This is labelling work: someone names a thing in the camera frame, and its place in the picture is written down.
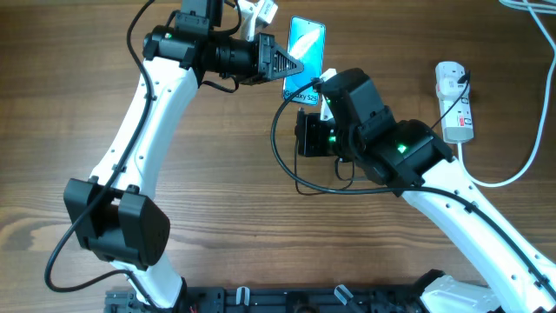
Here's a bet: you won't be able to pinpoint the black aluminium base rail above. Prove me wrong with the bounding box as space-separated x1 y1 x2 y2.
103 284 435 313

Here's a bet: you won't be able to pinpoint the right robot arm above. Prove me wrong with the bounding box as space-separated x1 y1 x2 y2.
295 68 555 312

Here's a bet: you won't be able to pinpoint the white power strip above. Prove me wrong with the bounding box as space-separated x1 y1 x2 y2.
435 61 473 143

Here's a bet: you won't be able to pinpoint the white cables at corner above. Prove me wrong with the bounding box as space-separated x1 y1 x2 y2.
498 0 556 17

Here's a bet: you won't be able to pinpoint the white charger plug adapter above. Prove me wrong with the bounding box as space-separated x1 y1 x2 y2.
436 74 467 101

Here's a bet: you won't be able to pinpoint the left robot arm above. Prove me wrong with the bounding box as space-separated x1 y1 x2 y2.
63 1 303 312

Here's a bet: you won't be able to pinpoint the black USB charging cable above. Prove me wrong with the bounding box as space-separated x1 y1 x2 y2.
293 70 473 196

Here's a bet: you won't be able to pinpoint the teal screen Galaxy smartphone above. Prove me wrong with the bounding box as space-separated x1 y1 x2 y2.
282 16 326 99

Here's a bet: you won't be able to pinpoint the white power strip cord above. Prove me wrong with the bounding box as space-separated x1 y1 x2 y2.
455 0 556 189

